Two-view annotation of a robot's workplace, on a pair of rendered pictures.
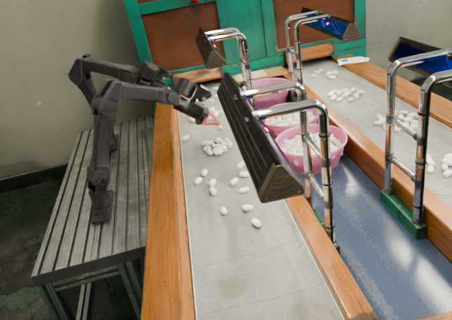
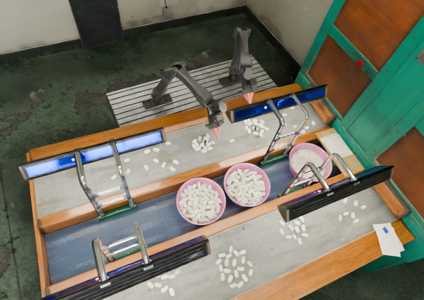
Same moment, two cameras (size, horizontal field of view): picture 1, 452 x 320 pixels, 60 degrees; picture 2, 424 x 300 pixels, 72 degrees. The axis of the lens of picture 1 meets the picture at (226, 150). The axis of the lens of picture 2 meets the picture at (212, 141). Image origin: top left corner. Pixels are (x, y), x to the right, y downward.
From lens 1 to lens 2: 1.55 m
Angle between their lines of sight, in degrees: 52
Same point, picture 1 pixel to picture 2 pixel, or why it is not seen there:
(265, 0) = (401, 125)
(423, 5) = not seen: outside the picture
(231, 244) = (101, 168)
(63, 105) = (313, 23)
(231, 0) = (382, 93)
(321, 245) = (86, 207)
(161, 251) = (94, 139)
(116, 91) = (171, 72)
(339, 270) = (67, 215)
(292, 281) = (70, 197)
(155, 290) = (69, 144)
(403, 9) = not seen: outside the picture
